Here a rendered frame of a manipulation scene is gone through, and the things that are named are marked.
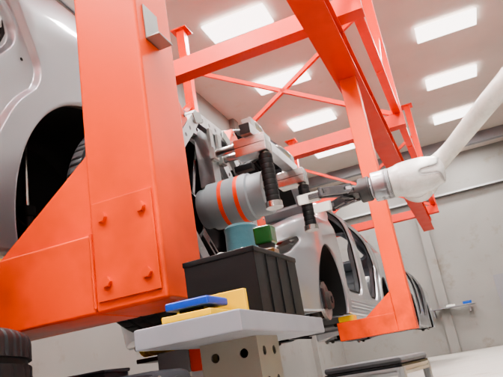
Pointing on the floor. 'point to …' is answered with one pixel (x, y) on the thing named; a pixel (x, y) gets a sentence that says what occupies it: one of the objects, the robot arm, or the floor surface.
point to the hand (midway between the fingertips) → (308, 204)
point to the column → (242, 357)
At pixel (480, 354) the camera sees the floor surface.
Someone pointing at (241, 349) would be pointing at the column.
